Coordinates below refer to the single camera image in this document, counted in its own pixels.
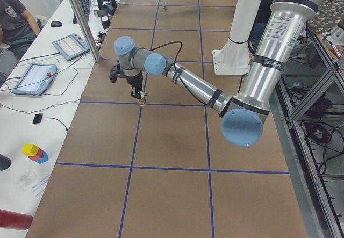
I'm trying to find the black keyboard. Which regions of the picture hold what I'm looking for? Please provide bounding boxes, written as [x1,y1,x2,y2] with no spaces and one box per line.
[79,0,91,22]

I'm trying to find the clear plastic bag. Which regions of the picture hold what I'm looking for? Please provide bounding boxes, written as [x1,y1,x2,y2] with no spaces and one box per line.
[13,169,37,194]

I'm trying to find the white brass PPR valve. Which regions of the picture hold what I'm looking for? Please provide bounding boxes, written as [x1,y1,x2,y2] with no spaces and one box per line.
[137,92,147,107]

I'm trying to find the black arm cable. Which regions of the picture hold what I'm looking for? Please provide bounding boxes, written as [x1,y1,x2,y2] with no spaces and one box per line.
[149,41,253,93]

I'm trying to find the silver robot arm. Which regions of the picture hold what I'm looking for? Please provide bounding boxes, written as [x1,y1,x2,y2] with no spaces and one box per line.
[110,0,322,146]

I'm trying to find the seated person grey shirt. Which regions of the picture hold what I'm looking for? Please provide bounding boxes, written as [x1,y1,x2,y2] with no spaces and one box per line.
[1,0,40,81]

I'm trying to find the blue teach pendant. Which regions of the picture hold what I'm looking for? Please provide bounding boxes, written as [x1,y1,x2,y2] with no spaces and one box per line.
[52,33,89,61]
[12,63,58,95]

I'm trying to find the far blue teach pendant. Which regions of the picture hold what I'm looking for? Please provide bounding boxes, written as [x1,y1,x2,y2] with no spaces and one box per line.
[52,33,89,61]

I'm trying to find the black computer mouse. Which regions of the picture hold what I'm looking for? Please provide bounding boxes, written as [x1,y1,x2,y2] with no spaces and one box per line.
[50,20,63,28]

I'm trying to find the aluminium frame post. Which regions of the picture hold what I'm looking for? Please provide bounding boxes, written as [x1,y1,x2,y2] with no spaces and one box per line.
[69,0,100,62]

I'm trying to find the blue toy block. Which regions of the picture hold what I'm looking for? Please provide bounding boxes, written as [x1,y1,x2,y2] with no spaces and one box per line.
[35,152,48,164]

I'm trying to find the yellow toy block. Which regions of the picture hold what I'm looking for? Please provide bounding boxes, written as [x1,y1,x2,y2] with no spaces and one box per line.
[21,143,39,156]

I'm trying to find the small black box device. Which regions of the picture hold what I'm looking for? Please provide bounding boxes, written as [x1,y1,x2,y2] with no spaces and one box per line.
[32,113,43,124]

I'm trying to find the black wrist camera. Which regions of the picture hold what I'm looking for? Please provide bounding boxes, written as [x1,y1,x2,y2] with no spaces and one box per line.
[109,63,121,83]

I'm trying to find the red cylinder bottle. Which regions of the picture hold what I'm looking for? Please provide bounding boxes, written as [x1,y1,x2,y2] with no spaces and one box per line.
[0,209,33,230]

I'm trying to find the near blue teach pendant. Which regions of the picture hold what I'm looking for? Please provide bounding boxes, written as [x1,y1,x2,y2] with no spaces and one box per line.
[12,63,58,95]

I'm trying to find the red toy block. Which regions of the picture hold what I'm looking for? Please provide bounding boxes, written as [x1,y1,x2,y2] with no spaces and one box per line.
[28,149,44,161]

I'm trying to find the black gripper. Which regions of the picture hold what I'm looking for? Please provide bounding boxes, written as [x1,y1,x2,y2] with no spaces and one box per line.
[126,73,143,99]

